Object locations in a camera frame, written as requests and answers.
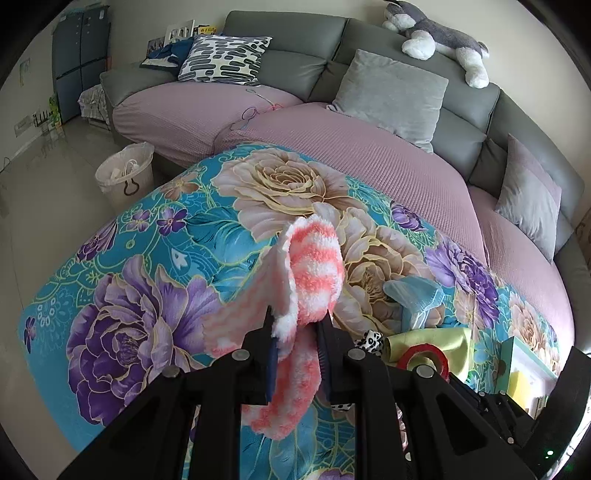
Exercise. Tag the grey husky plush toy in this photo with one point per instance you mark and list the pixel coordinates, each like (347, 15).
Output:
(425, 37)

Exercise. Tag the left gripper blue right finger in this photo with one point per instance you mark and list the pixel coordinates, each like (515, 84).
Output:
(327, 356)

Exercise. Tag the leopard print scrunchie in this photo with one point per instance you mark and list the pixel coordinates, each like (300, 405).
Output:
(372, 342)

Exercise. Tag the teal shallow box tray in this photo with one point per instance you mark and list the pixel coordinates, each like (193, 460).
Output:
(516, 355)

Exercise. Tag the dark blue cabinet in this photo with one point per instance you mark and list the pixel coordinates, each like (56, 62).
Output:
(79, 55)

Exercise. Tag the leopard pattern cushion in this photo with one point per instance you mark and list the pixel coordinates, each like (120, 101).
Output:
(224, 59)

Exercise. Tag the light green cloth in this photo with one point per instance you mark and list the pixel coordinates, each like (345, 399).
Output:
(447, 350)

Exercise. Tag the yellow sponge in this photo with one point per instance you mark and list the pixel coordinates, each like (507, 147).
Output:
(521, 388)

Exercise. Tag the pink white fluffy towel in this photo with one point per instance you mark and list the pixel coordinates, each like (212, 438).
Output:
(300, 279)

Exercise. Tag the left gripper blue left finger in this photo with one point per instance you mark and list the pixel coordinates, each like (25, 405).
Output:
(272, 354)

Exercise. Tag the blue face mask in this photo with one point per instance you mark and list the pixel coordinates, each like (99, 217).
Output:
(416, 297)

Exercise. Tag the floral blue blanket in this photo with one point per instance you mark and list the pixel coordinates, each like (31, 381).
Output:
(131, 299)

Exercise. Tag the grey cushion left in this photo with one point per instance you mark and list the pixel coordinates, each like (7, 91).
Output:
(397, 97)

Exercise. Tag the white waste basket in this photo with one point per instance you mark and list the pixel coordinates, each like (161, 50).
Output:
(126, 176)

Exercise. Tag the pink sofa seat cover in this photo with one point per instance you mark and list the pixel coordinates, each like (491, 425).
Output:
(187, 122)

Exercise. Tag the grey pink cushion right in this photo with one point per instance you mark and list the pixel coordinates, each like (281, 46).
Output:
(529, 198)

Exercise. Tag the grey sofa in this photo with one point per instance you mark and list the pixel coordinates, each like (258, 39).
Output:
(310, 54)

